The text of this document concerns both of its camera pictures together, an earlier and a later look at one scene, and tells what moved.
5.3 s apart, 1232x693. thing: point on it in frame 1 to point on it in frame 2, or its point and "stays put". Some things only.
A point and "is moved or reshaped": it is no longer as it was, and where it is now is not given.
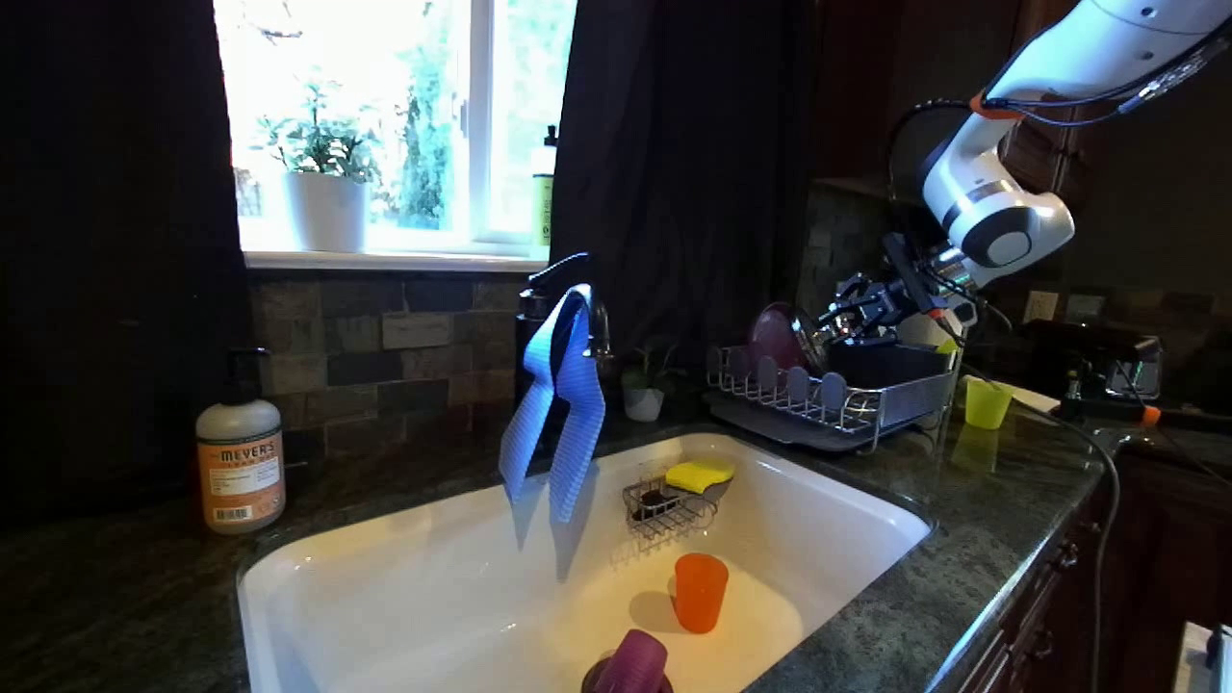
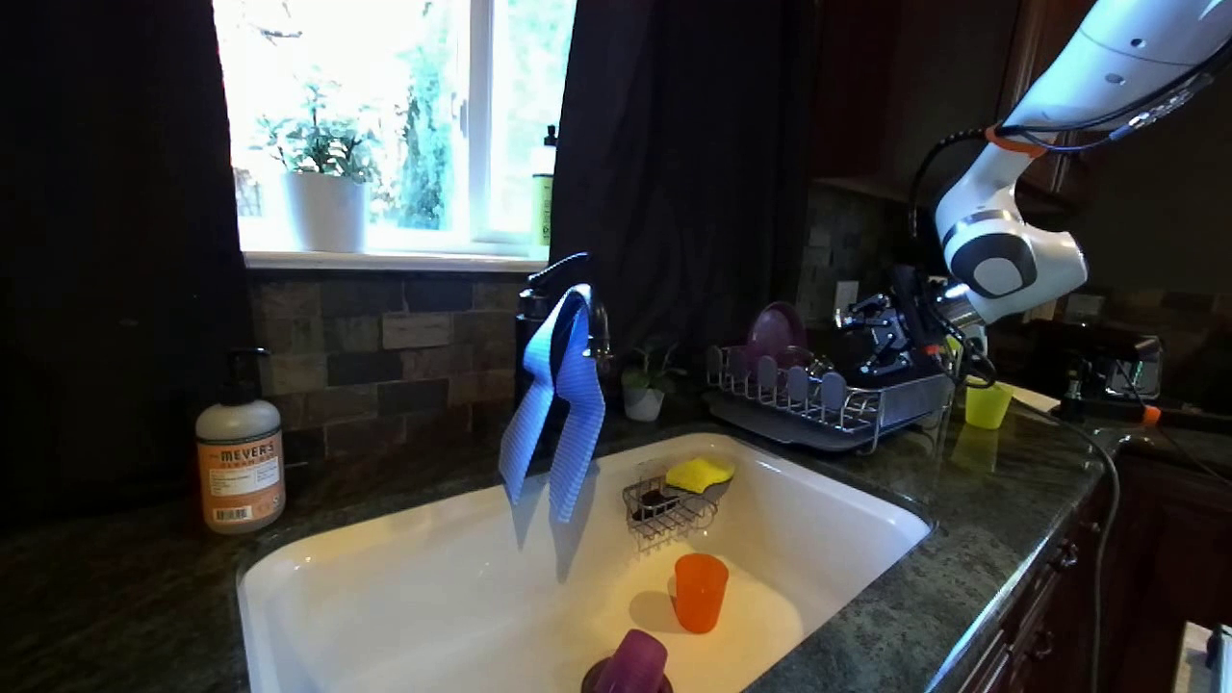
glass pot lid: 817,350 is moved or reshaped
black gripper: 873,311 to 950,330
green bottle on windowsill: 543,194 stays put
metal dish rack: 796,398 stays put
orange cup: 699,590 stays put
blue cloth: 556,434 stays put
